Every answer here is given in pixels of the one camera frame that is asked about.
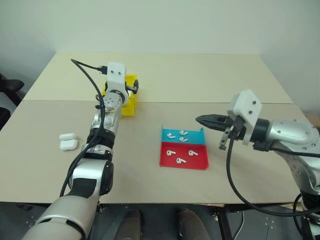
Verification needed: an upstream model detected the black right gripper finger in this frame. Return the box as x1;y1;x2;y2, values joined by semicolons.
195;114;219;124
199;121;225;130

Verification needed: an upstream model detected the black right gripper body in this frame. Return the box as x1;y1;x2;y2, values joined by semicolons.
216;115;245;151

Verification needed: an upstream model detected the yellow plastic bin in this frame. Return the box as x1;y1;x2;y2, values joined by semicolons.
101;73;140;118

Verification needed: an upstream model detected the teal plastic tray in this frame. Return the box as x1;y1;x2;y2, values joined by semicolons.
159;124;206;146

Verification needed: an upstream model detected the red plastic tray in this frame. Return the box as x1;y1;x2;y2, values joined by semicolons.
159;141;210;171

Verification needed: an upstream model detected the dark rounded brown shape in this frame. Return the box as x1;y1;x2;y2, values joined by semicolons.
119;209;145;240
174;208;211;240

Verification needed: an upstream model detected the black chair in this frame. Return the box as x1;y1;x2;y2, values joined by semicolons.
0;73;25;131

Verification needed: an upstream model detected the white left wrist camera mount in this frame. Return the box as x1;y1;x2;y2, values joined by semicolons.
106;61;130;107

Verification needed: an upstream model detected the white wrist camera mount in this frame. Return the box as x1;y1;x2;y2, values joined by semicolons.
226;89;263;146
106;61;130;107

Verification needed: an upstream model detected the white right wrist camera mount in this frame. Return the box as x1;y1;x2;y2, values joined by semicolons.
226;89;263;146

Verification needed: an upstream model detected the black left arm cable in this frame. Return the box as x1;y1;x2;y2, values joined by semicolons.
59;58;109;198

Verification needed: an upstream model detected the black table frame leg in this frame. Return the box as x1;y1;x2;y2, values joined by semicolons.
213;203;235;240

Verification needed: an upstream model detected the white floor cable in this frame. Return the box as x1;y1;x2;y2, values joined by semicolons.
234;211;245;240

